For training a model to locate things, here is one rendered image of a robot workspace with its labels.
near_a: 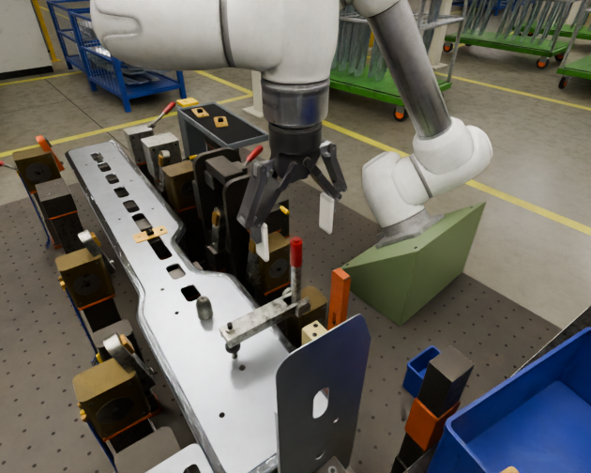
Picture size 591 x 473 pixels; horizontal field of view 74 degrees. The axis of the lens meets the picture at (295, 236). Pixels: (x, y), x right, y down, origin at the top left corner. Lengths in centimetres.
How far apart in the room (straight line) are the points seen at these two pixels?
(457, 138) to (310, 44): 80
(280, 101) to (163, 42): 15
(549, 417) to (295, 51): 64
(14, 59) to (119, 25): 705
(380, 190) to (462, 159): 25
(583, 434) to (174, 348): 68
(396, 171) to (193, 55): 86
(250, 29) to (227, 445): 57
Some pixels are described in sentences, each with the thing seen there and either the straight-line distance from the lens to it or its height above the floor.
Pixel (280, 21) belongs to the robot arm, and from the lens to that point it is 49.
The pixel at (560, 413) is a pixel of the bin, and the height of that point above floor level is 103.
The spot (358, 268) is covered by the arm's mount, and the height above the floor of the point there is 81.
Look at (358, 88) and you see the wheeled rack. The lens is 491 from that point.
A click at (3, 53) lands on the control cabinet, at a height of 34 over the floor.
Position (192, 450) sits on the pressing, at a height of 100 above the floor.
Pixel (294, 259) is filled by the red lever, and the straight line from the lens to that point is 68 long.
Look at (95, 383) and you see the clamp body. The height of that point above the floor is 105.
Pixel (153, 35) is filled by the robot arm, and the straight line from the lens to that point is 52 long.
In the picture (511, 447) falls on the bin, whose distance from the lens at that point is 71.
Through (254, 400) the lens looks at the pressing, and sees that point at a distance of 72.
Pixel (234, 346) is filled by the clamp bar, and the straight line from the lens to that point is 74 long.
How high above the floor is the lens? 161
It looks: 37 degrees down
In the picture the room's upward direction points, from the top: straight up
